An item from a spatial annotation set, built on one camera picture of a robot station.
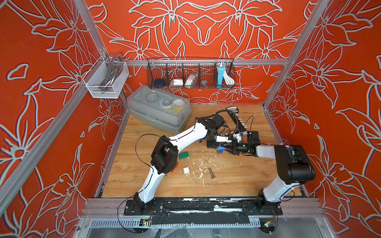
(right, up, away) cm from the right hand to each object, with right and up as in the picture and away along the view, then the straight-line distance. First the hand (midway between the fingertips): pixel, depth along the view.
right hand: (221, 146), depth 88 cm
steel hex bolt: (-6, -16, -5) cm, 18 cm away
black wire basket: (-19, +48, +10) cm, 52 cm away
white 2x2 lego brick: (-21, -13, -4) cm, 25 cm away
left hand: (-3, +3, 0) cm, 4 cm away
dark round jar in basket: (-40, +41, +9) cm, 58 cm away
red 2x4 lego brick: (-28, -12, 0) cm, 31 cm away
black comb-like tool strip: (+18, +13, +22) cm, 31 cm away
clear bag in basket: (-19, +40, +2) cm, 44 cm away
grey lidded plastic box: (-36, +22, +2) cm, 43 cm away
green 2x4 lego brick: (-23, -6, +3) cm, 24 cm away
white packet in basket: (-27, +39, -1) cm, 48 cm away
